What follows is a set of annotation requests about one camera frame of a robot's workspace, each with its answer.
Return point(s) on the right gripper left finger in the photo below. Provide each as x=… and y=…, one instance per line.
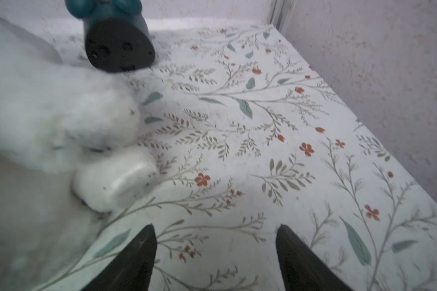
x=132, y=268

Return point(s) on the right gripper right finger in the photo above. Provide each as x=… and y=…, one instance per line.
x=301, y=269

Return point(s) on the grey white plush dog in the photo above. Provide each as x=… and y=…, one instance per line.
x=68, y=158

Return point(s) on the floral table mat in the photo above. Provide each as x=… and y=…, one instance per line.
x=248, y=137

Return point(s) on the teal toy car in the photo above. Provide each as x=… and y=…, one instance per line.
x=116, y=36

